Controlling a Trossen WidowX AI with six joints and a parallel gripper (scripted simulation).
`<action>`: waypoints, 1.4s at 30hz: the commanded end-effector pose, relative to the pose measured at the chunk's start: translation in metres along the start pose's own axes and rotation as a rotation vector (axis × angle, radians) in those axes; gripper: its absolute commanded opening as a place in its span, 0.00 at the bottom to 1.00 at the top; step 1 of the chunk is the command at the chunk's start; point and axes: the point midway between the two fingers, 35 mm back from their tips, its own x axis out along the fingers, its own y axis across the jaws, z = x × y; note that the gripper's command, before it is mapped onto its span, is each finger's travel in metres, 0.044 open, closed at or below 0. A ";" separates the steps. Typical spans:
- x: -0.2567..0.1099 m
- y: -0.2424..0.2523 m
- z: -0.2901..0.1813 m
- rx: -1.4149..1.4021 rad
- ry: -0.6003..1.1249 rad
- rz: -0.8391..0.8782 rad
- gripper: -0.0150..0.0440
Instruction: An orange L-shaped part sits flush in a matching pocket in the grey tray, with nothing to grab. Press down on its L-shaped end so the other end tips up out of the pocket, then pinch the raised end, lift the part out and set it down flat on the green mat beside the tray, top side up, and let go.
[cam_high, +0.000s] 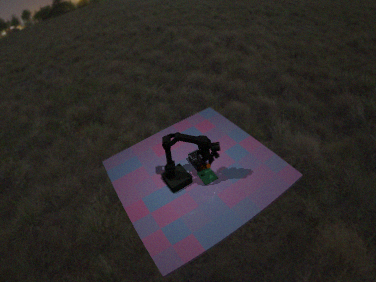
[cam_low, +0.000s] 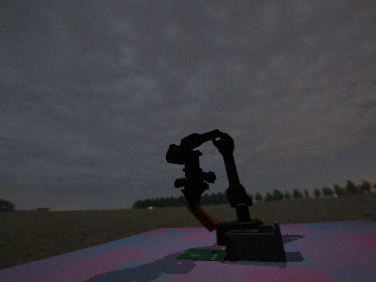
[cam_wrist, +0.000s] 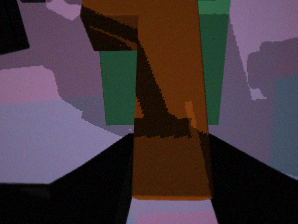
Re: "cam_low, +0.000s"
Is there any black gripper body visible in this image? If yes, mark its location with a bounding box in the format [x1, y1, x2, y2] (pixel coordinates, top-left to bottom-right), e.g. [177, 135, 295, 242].
[174, 164, 209, 190]

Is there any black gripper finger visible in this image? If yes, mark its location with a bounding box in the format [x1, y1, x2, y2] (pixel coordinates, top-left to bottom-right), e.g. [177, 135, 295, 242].
[181, 188, 199, 210]
[196, 189, 206, 205]

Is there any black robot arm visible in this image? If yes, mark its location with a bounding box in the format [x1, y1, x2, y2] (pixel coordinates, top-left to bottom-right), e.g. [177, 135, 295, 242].
[166, 129, 252, 222]

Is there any orange l-shaped part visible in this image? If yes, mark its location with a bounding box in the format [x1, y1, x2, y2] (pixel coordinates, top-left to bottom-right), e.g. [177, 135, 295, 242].
[187, 203, 221, 232]

